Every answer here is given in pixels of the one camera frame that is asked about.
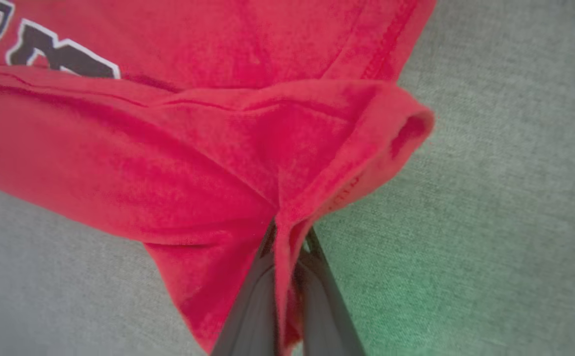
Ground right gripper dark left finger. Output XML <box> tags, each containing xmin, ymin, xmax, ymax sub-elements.
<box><xmin>211</xmin><ymin>222</ymin><xmax>278</xmax><ymax>356</ymax></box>

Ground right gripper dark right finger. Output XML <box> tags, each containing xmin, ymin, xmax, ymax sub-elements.
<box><xmin>297</xmin><ymin>228</ymin><xmax>367</xmax><ymax>356</ymax></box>

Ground red Bulls jersey white sleeves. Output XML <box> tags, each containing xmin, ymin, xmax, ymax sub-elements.
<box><xmin>0</xmin><ymin>0</ymin><xmax>437</xmax><ymax>354</ymax></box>

